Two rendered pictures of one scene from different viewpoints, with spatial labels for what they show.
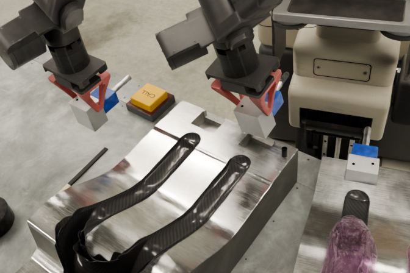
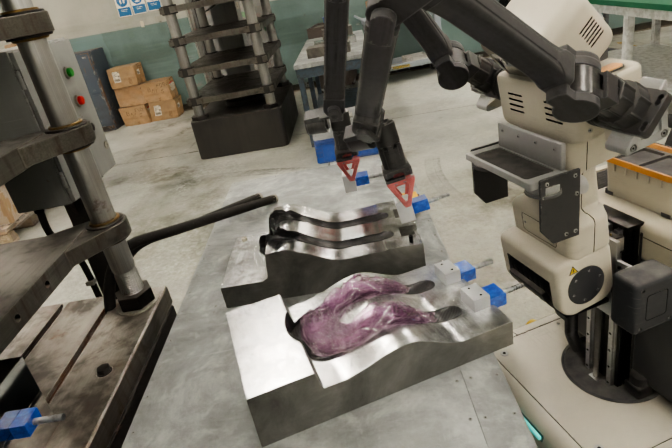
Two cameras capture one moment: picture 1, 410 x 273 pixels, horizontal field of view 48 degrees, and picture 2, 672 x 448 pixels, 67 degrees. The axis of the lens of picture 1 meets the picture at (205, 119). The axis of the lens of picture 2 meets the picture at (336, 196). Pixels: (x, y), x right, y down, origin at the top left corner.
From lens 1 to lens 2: 0.87 m
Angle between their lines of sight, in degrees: 45
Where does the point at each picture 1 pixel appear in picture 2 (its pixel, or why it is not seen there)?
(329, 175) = (429, 268)
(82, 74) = (341, 151)
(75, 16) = (334, 113)
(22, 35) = (313, 117)
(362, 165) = (444, 267)
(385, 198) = (440, 293)
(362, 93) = (545, 255)
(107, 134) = not seen: hidden behind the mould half
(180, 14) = not seen: hidden behind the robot
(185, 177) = (356, 229)
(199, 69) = not seen: hidden behind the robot
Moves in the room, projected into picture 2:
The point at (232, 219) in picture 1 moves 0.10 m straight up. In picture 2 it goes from (349, 254) to (342, 217)
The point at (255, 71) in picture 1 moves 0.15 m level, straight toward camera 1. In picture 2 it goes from (394, 169) to (343, 192)
